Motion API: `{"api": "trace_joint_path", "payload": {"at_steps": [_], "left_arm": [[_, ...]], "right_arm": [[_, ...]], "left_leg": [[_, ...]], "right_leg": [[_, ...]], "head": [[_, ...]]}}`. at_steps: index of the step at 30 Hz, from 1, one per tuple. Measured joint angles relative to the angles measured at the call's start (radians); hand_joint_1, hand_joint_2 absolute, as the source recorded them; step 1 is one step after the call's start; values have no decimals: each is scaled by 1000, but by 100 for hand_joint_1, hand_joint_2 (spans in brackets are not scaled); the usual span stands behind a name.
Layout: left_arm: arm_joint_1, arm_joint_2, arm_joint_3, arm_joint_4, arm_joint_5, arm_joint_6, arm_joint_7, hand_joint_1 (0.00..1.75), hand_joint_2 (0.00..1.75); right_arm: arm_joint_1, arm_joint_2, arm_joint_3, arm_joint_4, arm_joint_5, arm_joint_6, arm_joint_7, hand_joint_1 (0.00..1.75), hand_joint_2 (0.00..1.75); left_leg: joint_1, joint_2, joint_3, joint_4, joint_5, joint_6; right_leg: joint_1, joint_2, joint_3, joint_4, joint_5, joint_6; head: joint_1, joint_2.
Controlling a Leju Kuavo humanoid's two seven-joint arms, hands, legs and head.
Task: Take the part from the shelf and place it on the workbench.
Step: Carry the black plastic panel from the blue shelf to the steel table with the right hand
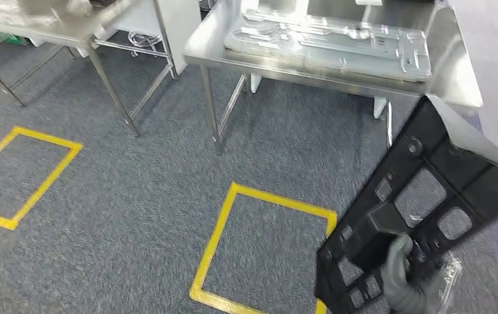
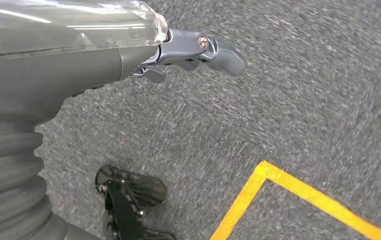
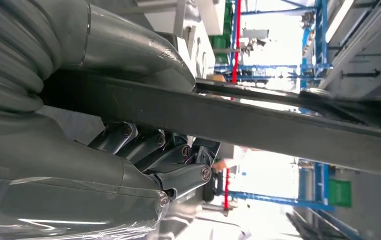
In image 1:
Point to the stainless steel table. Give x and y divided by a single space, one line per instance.
58 37

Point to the stainless steel workbench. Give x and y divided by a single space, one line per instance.
205 47

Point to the silver metal fixture plate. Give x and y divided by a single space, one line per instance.
318 47

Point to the yellow tape floor square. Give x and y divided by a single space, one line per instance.
12 224

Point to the chrome caster base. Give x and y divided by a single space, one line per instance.
145 41

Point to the green box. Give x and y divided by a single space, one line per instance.
11 38

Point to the white panel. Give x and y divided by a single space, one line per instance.
184 30

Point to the black plastic frame part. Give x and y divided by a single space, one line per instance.
379 225

